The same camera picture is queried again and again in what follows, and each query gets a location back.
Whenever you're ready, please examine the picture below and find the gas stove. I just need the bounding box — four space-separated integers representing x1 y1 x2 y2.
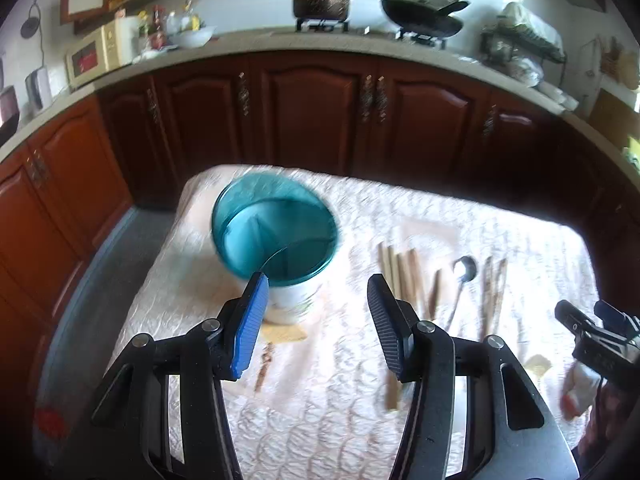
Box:
294 18 447 50

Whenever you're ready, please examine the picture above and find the cream microwave oven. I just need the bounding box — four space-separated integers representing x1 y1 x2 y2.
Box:
66 16 139 90

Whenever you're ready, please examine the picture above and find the yellow oil bottle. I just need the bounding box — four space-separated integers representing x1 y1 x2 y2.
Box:
180 0 201 32

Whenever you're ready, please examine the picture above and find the black dish rack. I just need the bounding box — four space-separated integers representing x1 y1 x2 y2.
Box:
480 15 568 87

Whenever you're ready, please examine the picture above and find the red sauce bottle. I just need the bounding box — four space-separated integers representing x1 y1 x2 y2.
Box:
150 6 166 51

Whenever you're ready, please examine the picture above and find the metal spoon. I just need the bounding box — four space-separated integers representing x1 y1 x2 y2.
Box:
446 255 478 332

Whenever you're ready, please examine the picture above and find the silver kettle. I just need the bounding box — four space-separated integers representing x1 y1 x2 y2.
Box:
25 66 52 115

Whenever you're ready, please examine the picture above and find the wooden coaster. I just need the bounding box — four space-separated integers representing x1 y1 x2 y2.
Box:
260 322 307 344

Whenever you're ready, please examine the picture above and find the floral white utensil holder cup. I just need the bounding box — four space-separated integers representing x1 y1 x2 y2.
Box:
210 171 340 325

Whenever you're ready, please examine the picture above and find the wooden cutting board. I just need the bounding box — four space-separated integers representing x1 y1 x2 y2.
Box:
588 89 639 151

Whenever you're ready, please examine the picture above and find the quilted white table cover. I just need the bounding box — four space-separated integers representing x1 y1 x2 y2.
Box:
107 166 598 479

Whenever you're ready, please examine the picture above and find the white bowl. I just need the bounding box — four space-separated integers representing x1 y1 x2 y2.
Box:
170 26 216 49

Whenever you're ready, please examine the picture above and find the right gloved hand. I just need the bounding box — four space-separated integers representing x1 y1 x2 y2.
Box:
560 361 605 420

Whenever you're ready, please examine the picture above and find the black wok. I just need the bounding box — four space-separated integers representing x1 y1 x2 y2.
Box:
381 0 470 39

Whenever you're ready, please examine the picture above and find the speckled cooking pot with lid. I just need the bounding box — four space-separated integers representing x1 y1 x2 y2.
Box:
292 0 352 22

